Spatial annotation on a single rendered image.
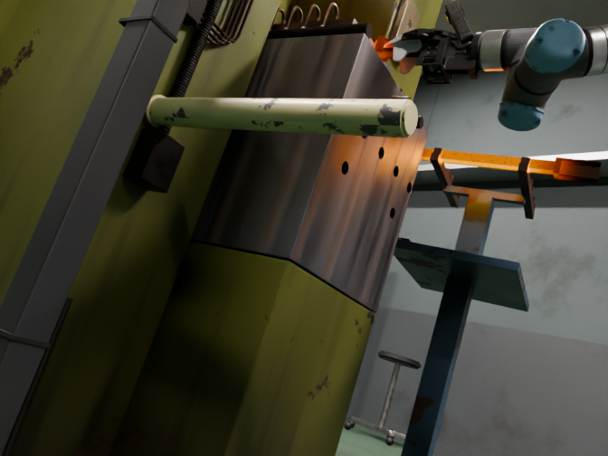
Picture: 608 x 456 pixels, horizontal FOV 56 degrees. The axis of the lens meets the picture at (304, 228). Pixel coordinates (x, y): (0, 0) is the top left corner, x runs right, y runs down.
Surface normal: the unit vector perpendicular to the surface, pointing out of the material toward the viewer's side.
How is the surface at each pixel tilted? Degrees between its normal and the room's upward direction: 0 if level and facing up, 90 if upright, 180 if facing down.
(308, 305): 90
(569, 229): 90
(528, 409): 90
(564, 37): 90
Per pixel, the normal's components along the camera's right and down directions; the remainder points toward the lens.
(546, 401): -0.70, -0.38
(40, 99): -0.48, -0.36
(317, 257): 0.82, 0.13
